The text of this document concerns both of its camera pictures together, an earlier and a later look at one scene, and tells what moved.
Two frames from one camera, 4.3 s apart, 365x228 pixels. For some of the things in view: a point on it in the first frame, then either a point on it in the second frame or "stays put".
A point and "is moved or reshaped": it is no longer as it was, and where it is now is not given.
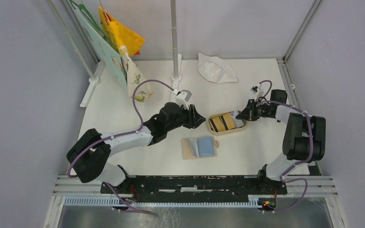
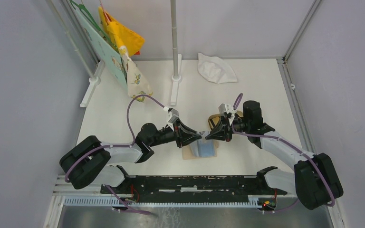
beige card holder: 196,147 stays put
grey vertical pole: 173,16 stays put
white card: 238,123 is moved or reshaped
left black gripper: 198,119 → 185,135
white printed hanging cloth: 143,91 stays put
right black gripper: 249,112 → 223,131
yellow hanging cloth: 120,35 stays put
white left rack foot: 95,80 stays put
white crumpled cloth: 215,70 stays put
